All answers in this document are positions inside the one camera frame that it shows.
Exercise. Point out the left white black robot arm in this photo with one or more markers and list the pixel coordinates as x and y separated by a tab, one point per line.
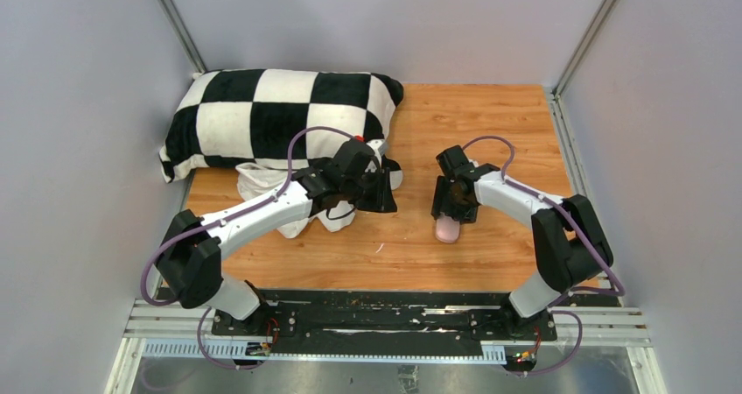
194	247

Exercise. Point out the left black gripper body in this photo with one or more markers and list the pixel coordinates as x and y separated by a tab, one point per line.
356	191

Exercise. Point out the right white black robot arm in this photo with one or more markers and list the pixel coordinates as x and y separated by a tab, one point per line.
569	242

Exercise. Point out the black white checkered pillow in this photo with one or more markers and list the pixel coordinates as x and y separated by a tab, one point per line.
272	118

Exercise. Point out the aluminium slotted rail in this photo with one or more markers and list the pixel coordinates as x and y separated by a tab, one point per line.
190	334

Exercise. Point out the left aluminium frame post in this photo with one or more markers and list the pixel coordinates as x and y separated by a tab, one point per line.
184	37

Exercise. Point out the white crumpled cloth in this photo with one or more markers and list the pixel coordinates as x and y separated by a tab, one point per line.
256	180

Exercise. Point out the pink glasses case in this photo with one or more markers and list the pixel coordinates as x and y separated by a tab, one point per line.
447	230

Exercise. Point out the aluminium frame post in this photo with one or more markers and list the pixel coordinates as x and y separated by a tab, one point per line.
184	37
584	45

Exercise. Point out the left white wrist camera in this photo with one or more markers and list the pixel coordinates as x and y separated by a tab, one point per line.
379	146

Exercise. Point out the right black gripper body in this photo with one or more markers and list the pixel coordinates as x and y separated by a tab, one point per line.
459	209

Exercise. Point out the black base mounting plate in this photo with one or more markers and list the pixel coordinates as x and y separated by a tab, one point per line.
378	310

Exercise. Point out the right aluminium frame post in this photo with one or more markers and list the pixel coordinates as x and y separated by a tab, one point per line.
584	45

